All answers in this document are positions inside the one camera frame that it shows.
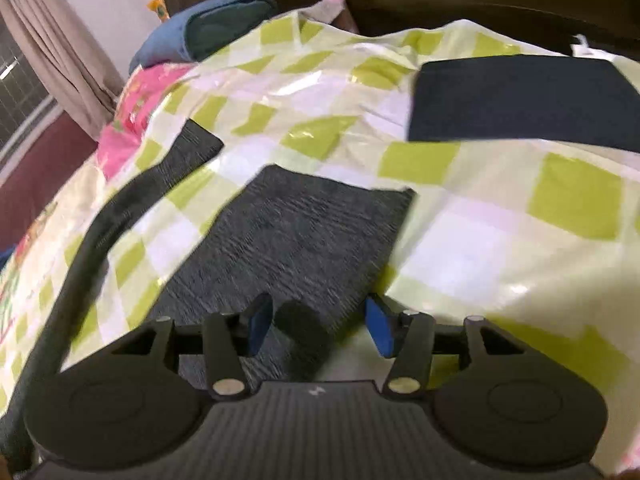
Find dark grey knit pants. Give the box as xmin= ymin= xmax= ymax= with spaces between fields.
xmin=1 ymin=122 xmax=414 ymax=474

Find green white checkered bed sheet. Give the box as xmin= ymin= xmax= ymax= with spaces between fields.
xmin=1 ymin=11 xmax=639 ymax=471

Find pink floral blanket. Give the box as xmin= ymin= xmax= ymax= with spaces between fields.
xmin=96 ymin=63 xmax=195 ymax=180

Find beige curtain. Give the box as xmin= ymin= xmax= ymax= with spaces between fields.
xmin=1 ymin=0 xmax=124 ymax=141

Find folded black garment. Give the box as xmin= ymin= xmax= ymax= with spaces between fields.
xmin=408 ymin=55 xmax=639 ymax=152

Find blue pillow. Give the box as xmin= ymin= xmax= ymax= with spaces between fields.
xmin=129 ymin=0 xmax=278 ymax=74

